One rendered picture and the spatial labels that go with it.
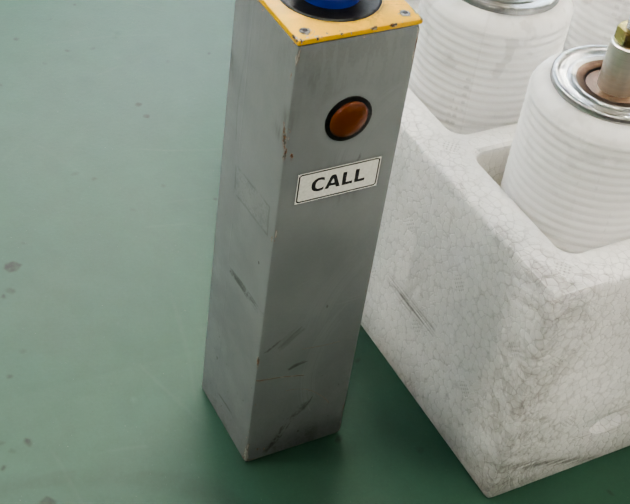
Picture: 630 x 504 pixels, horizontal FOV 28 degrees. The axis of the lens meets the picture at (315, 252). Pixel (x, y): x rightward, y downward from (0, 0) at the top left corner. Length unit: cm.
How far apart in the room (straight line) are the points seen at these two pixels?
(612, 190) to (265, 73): 21
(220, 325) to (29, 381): 14
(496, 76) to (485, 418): 21
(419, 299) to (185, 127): 33
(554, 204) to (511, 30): 11
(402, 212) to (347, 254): 11
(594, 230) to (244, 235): 20
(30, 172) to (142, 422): 27
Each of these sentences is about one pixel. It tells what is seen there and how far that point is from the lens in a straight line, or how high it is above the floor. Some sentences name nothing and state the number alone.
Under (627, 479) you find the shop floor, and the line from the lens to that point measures 86.
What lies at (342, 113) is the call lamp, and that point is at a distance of 63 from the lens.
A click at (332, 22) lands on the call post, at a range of 61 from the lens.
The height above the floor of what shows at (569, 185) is 21.
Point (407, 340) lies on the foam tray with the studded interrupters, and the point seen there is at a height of 4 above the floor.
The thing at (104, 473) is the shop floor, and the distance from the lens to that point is 80.
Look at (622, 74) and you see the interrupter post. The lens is 72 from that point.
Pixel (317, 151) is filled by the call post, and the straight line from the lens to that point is 64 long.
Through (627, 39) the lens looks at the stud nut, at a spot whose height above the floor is 29.
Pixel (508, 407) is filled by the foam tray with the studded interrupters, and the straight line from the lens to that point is 76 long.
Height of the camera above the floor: 63
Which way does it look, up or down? 41 degrees down
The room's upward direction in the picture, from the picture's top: 9 degrees clockwise
